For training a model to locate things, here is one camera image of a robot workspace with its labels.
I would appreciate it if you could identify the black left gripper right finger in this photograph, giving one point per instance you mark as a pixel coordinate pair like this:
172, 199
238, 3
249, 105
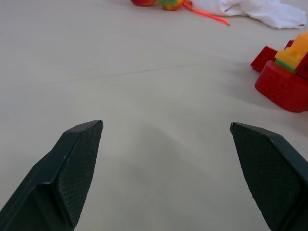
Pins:
269, 168

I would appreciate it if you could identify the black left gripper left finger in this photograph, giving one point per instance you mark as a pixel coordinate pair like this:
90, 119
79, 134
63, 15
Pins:
60, 173

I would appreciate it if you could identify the large red rounded block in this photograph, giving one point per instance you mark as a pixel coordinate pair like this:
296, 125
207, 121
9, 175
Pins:
281, 89

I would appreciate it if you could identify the thin green block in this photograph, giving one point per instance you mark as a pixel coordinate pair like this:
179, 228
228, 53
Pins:
285, 65

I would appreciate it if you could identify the red flat block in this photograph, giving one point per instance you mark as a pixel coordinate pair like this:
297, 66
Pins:
262, 59

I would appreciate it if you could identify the yellow building block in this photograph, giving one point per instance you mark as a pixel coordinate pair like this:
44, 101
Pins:
290, 56

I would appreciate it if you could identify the orange building block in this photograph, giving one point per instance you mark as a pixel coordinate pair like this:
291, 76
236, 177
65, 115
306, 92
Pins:
302, 43

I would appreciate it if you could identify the white crumpled cloth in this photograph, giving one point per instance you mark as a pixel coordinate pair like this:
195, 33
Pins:
255, 10

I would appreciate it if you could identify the red toy fruit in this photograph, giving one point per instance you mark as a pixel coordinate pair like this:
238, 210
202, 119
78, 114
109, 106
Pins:
143, 2

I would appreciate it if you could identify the yellow green toy fruit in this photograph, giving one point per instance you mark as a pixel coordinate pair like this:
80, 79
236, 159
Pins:
171, 4

